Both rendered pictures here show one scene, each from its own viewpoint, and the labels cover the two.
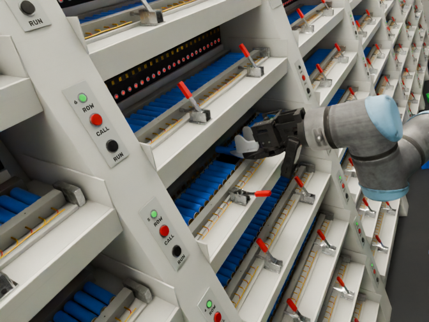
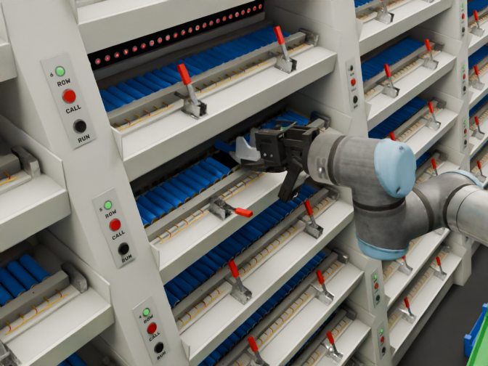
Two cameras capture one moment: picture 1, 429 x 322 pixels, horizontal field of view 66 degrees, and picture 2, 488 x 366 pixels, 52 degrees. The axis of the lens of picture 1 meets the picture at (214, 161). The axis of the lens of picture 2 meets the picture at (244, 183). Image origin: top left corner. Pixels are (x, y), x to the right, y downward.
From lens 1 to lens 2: 23 cm
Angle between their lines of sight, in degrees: 6
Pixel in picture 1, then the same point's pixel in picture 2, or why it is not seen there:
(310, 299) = (279, 346)
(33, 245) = not seen: outside the picture
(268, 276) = (231, 305)
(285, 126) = (292, 144)
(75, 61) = (61, 30)
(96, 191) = (53, 168)
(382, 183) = (374, 237)
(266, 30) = (320, 11)
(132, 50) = (129, 24)
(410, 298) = not seen: outside the picture
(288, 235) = (273, 266)
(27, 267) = not seen: outside the picture
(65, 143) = (32, 113)
